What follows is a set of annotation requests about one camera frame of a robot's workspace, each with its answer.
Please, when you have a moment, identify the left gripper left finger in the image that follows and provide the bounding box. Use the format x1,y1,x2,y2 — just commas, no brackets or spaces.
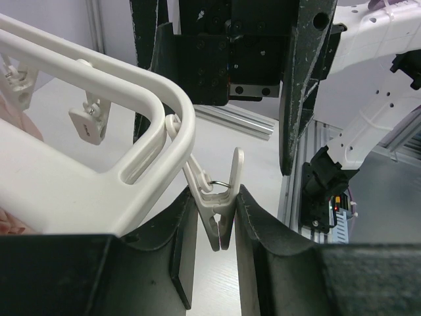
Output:
1,189,198,315

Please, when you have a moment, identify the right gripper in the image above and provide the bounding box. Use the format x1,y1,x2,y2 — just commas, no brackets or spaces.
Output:
130,0,340,175

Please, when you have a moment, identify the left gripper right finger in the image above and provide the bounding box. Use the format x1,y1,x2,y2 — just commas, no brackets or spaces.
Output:
235,186,420,315

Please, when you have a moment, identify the white hanger end clip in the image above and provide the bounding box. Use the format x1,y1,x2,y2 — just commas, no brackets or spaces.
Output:
165,115,245,252

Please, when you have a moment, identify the white plastic sock hanger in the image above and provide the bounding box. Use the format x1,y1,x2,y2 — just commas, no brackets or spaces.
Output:
1,15,195,236

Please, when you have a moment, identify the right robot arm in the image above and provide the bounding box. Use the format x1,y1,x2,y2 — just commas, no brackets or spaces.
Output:
130,1,420,176

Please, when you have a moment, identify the pink sock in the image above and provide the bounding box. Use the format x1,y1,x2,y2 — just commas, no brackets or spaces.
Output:
1,96,43,235

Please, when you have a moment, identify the perforated cable duct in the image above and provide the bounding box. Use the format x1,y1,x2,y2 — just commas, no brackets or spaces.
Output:
380,107,420,165

